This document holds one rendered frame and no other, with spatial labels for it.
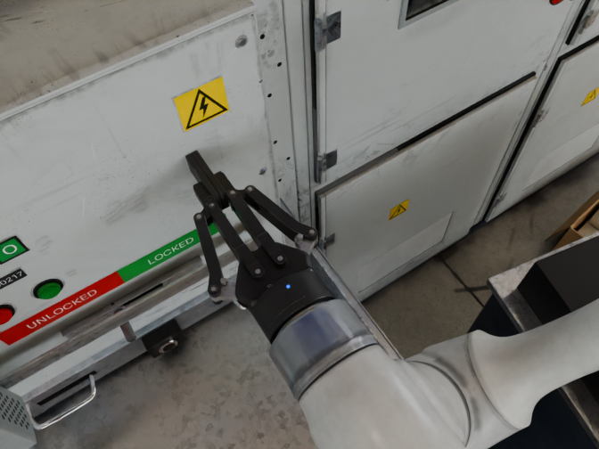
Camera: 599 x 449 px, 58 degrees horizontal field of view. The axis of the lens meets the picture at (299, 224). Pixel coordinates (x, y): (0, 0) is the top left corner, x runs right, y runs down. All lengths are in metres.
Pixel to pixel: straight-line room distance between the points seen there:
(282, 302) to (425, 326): 1.40
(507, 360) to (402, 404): 0.15
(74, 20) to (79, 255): 0.26
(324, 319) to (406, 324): 1.39
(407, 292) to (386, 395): 1.46
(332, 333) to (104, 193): 0.30
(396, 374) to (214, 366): 0.50
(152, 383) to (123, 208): 0.38
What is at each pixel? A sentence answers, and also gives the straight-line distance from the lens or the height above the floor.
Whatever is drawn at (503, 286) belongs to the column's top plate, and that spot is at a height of 0.75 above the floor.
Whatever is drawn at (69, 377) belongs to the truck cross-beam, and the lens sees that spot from 0.91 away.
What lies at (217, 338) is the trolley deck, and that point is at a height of 0.85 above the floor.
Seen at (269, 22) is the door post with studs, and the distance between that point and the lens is 0.77.
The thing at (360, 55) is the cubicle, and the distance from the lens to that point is 0.89.
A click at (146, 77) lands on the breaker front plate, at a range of 0.54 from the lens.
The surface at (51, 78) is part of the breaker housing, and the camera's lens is 0.53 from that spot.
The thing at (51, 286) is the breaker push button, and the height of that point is 1.15.
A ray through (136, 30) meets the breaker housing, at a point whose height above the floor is 1.39.
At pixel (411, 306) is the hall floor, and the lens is 1.88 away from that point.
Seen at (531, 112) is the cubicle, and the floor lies 0.61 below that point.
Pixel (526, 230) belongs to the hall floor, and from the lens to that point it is 2.13.
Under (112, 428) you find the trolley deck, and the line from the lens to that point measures 0.95.
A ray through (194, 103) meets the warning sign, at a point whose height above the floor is 1.31.
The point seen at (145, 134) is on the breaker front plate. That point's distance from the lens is 0.58.
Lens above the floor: 1.72
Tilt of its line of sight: 59 degrees down
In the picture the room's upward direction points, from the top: 5 degrees counter-clockwise
